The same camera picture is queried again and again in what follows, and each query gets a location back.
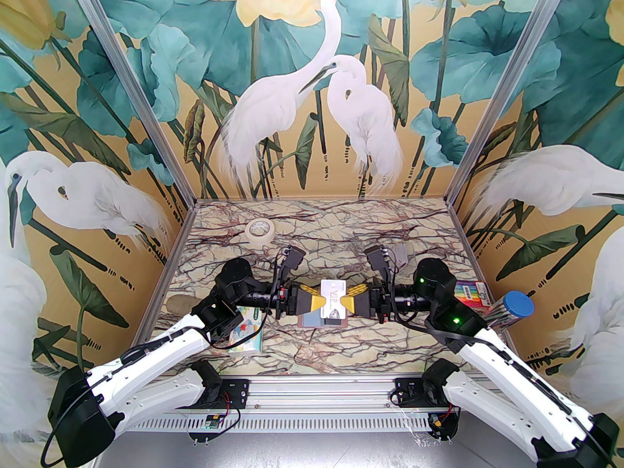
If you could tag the white VIP card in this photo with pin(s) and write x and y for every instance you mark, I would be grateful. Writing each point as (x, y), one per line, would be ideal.
(334, 295)

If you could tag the clear plastic card box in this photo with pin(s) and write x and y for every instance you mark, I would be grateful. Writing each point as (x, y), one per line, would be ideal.
(402, 256)

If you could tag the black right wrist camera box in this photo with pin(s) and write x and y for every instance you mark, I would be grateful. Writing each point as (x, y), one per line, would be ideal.
(378, 260)

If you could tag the grey sheet metal panel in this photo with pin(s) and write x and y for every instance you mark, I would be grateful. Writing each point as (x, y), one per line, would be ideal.
(317, 451)

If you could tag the vented aluminium strip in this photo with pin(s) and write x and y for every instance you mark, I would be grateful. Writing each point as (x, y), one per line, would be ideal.
(317, 423)

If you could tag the colourful marker pen box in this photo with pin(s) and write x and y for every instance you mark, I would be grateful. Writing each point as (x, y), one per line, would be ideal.
(473, 294)

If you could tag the cream masking tape roll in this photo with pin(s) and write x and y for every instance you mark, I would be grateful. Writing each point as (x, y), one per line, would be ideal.
(260, 242)

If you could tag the blue lidded clear tube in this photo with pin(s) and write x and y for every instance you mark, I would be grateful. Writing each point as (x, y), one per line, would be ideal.
(519, 304)

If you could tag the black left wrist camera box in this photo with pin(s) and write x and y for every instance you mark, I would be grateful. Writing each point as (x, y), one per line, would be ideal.
(293, 260)

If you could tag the cartoon print tissue pack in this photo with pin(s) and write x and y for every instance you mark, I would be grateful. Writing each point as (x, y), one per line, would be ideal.
(248, 340)

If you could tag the pink card holder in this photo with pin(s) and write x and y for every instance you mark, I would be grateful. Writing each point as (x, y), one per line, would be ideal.
(312, 321)

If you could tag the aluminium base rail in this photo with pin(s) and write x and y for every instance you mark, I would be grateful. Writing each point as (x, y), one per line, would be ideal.
(317, 393)

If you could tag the aluminium frame post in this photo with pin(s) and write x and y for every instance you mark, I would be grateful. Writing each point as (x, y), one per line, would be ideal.
(505, 86)
(134, 86)

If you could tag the short aluminium table edge rail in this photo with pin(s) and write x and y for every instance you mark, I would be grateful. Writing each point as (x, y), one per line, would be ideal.
(321, 200)

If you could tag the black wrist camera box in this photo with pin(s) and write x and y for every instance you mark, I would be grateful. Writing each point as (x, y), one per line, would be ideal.
(293, 260)
(378, 260)

